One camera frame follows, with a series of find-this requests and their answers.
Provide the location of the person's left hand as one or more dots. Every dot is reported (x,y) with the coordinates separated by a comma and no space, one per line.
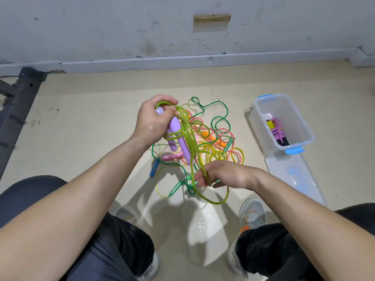
(153,121)

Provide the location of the person's right hand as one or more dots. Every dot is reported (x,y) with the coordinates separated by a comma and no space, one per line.
(229,173)

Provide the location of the clear storage box blue latches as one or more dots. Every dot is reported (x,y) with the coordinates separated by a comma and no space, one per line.
(299,123)

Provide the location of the person's left forearm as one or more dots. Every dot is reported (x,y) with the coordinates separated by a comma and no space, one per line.
(64,219)

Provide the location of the person's right forearm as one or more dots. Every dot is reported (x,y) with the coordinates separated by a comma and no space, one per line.
(322,231)

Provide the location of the clear plastic box lid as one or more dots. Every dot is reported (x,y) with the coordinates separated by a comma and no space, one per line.
(299,178)

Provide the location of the grey right shoe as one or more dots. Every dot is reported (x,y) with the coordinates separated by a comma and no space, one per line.
(252,212)

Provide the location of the grey shoe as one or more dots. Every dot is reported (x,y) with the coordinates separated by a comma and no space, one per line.
(252,212)
(126,214)

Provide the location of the grey left shoe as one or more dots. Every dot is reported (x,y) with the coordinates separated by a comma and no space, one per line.
(126,214)

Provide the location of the black shorts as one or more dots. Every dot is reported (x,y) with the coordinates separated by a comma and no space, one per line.
(29,213)

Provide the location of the small wooden wall block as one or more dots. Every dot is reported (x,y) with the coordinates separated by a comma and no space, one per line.
(212,18)

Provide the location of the black metal rack frame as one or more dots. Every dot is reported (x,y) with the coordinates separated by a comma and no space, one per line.
(17,108)

